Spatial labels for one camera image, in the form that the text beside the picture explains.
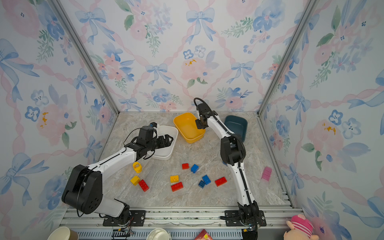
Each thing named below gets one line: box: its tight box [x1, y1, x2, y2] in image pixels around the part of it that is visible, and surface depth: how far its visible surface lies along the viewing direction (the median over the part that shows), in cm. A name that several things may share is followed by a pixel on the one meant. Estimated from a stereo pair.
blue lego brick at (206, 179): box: [202, 174, 211, 185], surface depth 87 cm
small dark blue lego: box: [198, 180, 206, 189], surface depth 85 cm
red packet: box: [194, 229, 214, 240], surface depth 68 cm
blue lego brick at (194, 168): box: [190, 164, 199, 174], surface depth 92 cm
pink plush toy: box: [283, 214, 320, 240], surface depth 68 cm
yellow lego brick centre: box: [170, 175, 180, 183], surface depth 88 cm
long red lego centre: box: [171, 182, 184, 192], surface depth 85 cm
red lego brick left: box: [138, 179, 150, 192], surface depth 85 cm
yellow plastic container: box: [173, 112, 206, 144], surface depth 112 cm
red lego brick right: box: [214, 176, 228, 187], surface depth 87 cm
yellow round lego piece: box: [133, 161, 143, 173], surface depth 90 cm
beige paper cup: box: [47, 226, 79, 240], surface depth 65 cm
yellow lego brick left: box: [130, 175, 141, 186], surface depth 86 cm
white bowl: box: [146, 228, 170, 240], surface depth 71 cm
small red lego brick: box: [182, 163, 190, 170], surface depth 94 cm
